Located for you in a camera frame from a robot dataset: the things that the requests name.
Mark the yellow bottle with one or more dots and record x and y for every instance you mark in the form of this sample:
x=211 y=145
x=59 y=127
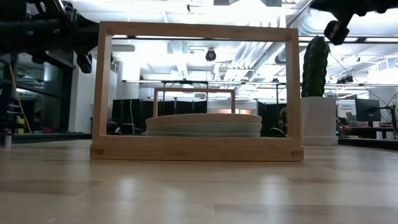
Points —
x=20 y=126

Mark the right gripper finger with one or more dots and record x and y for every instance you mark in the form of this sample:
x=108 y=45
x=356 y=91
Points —
x=326 y=4

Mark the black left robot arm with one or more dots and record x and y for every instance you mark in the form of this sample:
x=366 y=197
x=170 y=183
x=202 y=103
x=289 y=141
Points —
x=31 y=31

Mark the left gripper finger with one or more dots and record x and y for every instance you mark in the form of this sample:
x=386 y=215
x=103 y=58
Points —
x=90 y=43
x=90 y=28

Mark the wooden slatted shelf rack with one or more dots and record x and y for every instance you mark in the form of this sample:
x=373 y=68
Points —
x=199 y=152

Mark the beige round plate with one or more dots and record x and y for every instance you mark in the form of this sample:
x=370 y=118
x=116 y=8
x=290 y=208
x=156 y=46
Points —
x=202 y=119

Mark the black partition panel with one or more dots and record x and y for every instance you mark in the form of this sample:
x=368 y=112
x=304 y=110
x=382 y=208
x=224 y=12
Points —
x=136 y=112
x=267 y=115

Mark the white hexagonal plant pot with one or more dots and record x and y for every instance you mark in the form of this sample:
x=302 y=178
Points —
x=318 y=121

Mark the green cactus plant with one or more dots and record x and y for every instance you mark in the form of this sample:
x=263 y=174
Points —
x=315 y=68

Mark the black background monitor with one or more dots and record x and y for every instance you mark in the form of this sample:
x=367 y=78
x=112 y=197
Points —
x=367 y=109

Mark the black overhead crossbar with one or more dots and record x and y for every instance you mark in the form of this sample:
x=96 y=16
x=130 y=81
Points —
x=348 y=39

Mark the white wall poster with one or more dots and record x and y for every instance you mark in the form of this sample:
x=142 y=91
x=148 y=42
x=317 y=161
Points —
x=346 y=110

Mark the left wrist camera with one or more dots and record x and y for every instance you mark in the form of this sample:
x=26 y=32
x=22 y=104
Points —
x=84 y=63

